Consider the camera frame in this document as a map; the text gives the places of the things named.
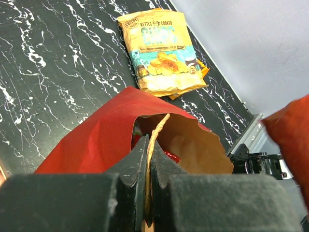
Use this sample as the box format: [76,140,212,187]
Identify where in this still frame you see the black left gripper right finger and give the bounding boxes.
[151,144,302,232]

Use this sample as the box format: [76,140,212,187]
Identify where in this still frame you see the black left gripper left fingers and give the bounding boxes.
[0,136,149,232]

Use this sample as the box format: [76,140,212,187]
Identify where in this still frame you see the red skittles candy bag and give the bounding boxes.
[164,150,181,163]

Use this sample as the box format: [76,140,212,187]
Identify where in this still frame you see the red brown paper bag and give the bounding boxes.
[36,87,233,174]

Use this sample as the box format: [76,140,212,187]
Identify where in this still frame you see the red doritos chip bag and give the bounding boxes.
[262,95,309,207]

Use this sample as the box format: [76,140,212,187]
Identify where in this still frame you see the orange honey dijon chip bag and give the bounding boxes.
[169,59,210,100]

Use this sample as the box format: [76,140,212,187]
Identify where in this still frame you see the gold teal kettle chips bag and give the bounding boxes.
[117,8,207,97]

